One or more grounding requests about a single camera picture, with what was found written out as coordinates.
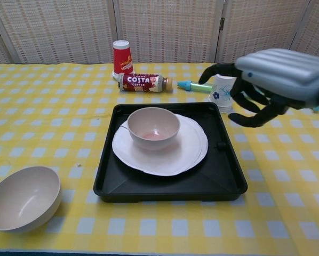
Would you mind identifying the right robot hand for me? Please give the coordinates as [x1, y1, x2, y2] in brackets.
[198, 48, 319, 128]

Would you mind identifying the beige bowl with pink stain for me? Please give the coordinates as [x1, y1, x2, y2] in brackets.
[127, 107, 181, 151]

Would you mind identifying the cracked white paper plate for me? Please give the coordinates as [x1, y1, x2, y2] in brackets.
[111, 114, 205, 177]

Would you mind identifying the plain beige bowl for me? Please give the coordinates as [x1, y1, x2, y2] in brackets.
[0, 166, 62, 233]

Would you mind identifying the black square tray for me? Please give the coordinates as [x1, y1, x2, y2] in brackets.
[93, 102, 249, 203]

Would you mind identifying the white paper cup blue flower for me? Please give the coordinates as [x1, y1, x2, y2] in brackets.
[208, 74, 236, 114]

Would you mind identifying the green and blue water squirter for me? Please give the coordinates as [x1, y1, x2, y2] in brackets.
[177, 79, 319, 113]

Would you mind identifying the woven folding screen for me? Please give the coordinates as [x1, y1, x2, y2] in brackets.
[0, 0, 319, 69]

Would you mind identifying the Costa coffee bottle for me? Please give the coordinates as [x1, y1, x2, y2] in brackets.
[117, 73, 173, 93]

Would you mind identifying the red paper cup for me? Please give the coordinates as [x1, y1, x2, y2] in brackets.
[112, 39, 135, 79]

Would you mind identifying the yellow checkered tablecloth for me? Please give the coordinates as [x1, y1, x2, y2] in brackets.
[0, 62, 319, 253]

